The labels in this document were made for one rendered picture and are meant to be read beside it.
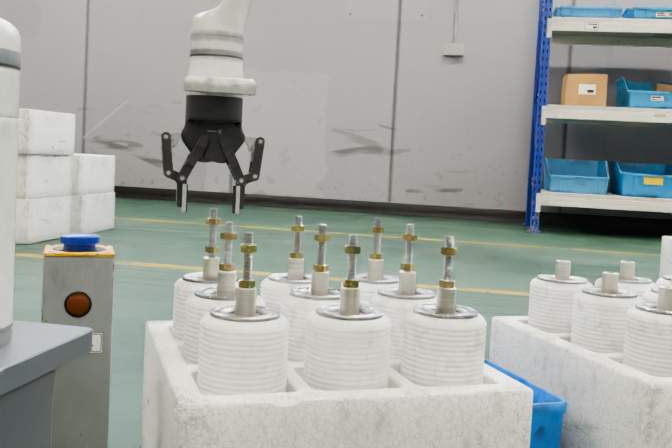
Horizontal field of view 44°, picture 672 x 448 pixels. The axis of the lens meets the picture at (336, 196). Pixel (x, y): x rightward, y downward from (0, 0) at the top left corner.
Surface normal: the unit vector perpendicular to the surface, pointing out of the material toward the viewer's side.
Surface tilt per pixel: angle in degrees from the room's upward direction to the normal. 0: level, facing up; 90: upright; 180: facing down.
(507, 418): 90
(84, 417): 90
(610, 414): 90
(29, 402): 93
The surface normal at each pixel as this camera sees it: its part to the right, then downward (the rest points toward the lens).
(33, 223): 0.99, 0.06
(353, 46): -0.18, 0.04
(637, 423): -0.95, -0.04
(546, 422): 0.32, 0.10
